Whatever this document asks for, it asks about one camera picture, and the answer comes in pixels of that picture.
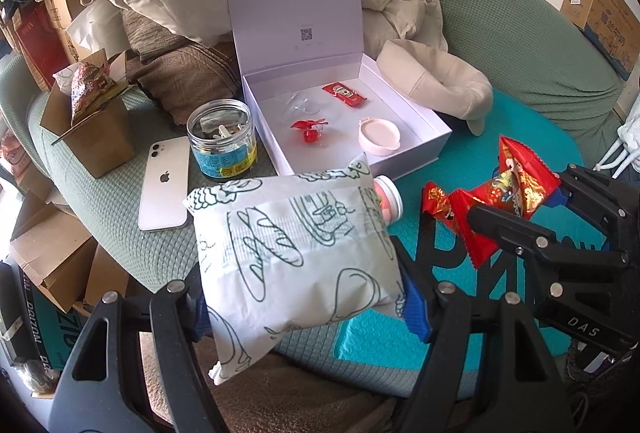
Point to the green sofa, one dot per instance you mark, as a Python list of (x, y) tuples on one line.
[(500, 28)]

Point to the black laced shoe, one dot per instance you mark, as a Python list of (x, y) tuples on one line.
[(595, 373)]

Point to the beige baseball cap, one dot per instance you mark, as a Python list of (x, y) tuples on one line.
[(435, 73)]

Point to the red snack packet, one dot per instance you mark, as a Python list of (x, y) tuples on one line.
[(520, 183), (457, 213)]

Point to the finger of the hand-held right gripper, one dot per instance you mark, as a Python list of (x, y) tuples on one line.
[(515, 233), (557, 197)]

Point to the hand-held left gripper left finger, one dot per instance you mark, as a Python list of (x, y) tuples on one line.
[(200, 323)]

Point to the white printed paper wrapper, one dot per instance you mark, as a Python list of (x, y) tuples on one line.
[(65, 75)]

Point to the brown fuzzy cloth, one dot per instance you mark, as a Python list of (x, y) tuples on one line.
[(300, 403)]

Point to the clear plastic wrapper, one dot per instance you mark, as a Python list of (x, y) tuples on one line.
[(300, 103)]

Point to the printed cardboard shipping box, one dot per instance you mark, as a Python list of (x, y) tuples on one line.
[(610, 23)]

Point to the small red fan toy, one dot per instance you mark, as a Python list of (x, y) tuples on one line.
[(310, 130)]

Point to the pink drink cup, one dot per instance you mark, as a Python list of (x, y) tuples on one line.
[(387, 198)]

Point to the small open cardboard box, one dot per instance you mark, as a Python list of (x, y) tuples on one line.
[(95, 138)]

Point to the flattened cardboard box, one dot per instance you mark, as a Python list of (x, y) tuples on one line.
[(55, 253)]

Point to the brown woven cushion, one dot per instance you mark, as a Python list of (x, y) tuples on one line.
[(175, 73)]

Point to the clear jar with blue label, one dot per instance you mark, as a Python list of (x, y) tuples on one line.
[(220, 148)]

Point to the white smartphone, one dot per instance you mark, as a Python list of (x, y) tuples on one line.
[(162, 183)]

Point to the patterned snack packet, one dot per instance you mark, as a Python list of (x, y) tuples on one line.
[(92, 88)]

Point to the red ketchup packet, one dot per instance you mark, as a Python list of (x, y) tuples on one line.
[(345, 94)]

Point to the black teal printed carton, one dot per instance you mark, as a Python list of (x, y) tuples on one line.
[(45, 328)]

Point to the white paper bag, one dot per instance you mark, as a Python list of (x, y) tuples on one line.
[(95, 30)]

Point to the red paper bag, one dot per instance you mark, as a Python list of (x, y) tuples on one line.
[(37, 43)]

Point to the white bag with green drawings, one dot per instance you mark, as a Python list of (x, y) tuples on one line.
[(300, 253)]

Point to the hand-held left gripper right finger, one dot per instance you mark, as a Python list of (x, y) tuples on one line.
[(417, 313)]

